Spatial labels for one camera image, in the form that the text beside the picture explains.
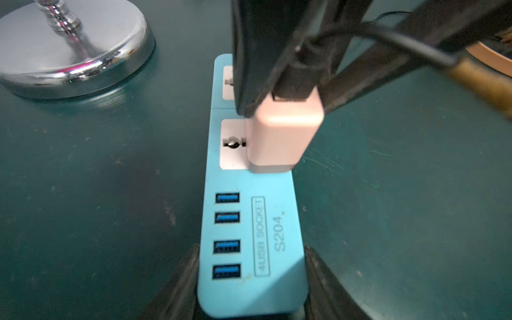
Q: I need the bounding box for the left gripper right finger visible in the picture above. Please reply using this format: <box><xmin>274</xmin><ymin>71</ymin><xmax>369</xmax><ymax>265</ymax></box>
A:
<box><xmin>304</xmin><ymin>247</ymin><xmax>362</xmax><ymax>319</ymax></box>

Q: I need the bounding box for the orange desk fan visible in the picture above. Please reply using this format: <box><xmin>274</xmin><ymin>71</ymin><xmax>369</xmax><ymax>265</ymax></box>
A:
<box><xmin>466</xmin><ymin>27</ymin><xmax>511</xmax><ymax>77</ymax></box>

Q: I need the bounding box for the black blue-fan cable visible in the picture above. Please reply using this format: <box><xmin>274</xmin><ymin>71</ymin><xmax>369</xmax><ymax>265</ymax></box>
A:
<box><xmin>271</xmin><ymin>21</ymin><xmax>512</xmax><ymax>121</ymax></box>

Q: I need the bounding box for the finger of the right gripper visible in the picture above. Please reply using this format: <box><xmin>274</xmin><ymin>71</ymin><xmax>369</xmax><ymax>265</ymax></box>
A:
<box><xmin>319</xmin><ymin>1</ymin><xmax>511</xmax><ymax>113</ymax></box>
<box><xmin>231</xmin><ymin>1</ymin><xmax>327</xmax><ymax>118</ymax></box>

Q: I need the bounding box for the pink USB charger plug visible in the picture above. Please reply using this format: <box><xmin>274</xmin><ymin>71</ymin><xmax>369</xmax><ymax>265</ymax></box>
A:
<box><xmin>245</xmin><ymin>88</ymin><xmax>325</xmax><ymax>173</ymax></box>

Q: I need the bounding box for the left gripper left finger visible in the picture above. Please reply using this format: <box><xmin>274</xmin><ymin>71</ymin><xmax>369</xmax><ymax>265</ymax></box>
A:
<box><xmin>138</xmin><ymin>244</ymin><xmax>200</xmax><ymax>319</ymax></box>

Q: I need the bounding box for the chrome glass holder stand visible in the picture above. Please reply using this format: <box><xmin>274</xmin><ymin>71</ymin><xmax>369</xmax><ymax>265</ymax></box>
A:
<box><xmin>1</xmin><ymin>1</ymin><xmax>155</xmax><ymax>99</ymax></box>

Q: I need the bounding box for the light blue power strip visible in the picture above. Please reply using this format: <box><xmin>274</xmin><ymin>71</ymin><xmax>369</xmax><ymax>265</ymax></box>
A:
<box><xmin>197</xmin><ymin>54</ymin><xmax>309</xmax><ymax>319</ymax></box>

